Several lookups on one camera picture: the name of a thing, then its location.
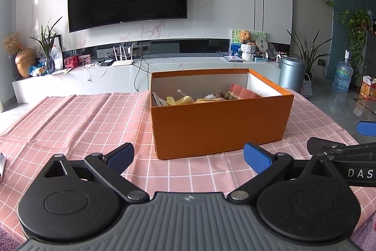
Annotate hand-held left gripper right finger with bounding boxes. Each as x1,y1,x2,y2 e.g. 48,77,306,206
227,142,334,203

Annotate green blue painting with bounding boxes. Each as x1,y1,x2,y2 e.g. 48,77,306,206
230,28,250,57

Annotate stacked flat books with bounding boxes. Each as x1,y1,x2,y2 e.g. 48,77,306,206
220,54,244,62

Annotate silver yellow packet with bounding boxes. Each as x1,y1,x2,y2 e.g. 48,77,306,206
195,94,221,103

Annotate white television cabinet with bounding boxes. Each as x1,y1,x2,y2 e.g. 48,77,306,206
12,55,291,104

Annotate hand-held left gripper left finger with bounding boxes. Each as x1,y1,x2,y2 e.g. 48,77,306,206
44,142,150,204

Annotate silver trash can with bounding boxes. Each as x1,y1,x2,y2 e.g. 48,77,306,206
278,56,307,93

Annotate yellow zigzag-edged cloth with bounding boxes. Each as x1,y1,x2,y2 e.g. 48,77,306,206
166,96,195,106

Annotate brown plush toy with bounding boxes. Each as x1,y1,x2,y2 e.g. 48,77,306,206
214,90,235,100

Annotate round white paper fan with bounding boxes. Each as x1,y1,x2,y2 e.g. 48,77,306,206
255,38,268,53

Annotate pink checked tablecloth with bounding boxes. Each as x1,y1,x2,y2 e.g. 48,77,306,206
0,89,365,240

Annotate orange cardboard box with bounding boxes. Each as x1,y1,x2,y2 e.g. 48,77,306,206
150,68,294,160

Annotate red patterned gift bag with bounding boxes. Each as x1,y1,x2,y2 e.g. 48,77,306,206
359,75,376,100

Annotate blue snack bag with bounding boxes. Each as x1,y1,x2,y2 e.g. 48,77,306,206
28,61,47,77

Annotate white router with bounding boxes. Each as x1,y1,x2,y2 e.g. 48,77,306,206
112,44,134,67

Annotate dried flower bunch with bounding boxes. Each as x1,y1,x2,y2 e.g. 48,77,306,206
3,31,22,55

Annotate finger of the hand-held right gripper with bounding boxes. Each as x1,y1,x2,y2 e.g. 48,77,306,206
307,137,348,158
356,121,376,136

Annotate gold vase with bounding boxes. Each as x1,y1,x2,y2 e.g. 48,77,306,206
15,48,37,78

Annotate pink sponge cloth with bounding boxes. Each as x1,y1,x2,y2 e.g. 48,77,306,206
227,83,262,99

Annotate long-leaved potted plant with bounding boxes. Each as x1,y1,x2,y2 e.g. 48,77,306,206
286,29,334,76

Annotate tall leafy vine plant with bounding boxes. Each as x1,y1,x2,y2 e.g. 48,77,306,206
338,8,375,78

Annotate green plant in glass vase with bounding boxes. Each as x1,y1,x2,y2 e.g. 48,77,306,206
30,16,63,74

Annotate black cable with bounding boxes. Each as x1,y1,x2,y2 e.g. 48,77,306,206
134,55,150,92

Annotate black picture frame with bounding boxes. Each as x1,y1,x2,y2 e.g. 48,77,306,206
51,34,63,69

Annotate woven basket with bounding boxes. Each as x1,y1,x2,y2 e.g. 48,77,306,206
301,73,312,98

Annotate blue water bottle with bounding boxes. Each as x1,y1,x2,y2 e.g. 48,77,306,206
332,49,353,93

